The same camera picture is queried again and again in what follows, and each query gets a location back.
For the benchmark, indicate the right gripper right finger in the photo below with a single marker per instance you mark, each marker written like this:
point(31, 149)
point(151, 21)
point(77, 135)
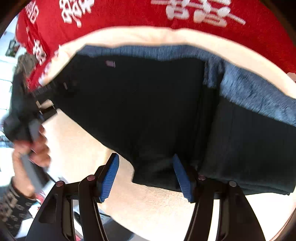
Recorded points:
point(237, 220)

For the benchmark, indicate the black pants blue patterned trim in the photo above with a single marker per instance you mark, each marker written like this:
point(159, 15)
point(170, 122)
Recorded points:
point(150, 104)

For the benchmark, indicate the patterned dark sleeve forearm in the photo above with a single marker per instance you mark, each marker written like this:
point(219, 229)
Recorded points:
point(15, 205)

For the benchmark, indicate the person's left hand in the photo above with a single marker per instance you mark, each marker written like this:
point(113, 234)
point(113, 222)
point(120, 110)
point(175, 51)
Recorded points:
point(30, 163)

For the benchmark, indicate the grey crumpled cloth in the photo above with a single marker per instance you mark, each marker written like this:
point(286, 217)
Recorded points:
point(26, 64)

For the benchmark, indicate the red cover white characters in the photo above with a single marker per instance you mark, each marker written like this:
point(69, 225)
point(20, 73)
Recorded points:
point(267, 27)

